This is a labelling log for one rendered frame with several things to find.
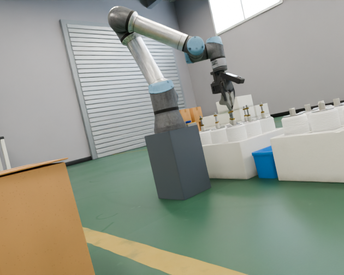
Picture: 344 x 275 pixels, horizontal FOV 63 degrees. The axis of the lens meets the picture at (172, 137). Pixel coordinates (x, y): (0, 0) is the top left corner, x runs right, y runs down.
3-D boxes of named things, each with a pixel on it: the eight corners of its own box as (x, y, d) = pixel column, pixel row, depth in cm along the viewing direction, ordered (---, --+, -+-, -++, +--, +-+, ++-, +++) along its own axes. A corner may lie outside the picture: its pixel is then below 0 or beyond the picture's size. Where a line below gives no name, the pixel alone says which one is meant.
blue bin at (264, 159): (276, 179, 120) (270, 151, 119) (255, 178, 129) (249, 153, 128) (312, 161, 137) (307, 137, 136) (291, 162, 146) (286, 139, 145)
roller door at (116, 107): (94, 159, 608) (60, 18, 598) (91, 160, 618) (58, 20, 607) (193, 133, 820) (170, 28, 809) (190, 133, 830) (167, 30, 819)
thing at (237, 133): (242, 163, 133) (233, 126, 133) (229, 163, 142) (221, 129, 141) (256, 159, 138) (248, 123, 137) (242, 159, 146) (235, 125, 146)
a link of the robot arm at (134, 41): (159, 114, 136) (104, 16, 135) (163, 114, 151) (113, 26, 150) (181, 101, 134) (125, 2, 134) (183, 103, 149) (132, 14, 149)
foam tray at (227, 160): (247, 179, 129) (239, 141, 129) (194, 178, 161) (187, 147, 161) (294, 159, 152) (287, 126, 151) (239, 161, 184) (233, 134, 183)
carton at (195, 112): (203, 120, 567) (200, 106, 566) (195, 122, 552) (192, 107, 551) (193, 123, 590) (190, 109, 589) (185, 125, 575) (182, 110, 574)
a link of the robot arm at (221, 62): (228, 57, 139) (218, 57, 133) (230, 66, 139) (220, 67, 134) (217, 62, 144) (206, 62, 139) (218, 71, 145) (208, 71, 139)
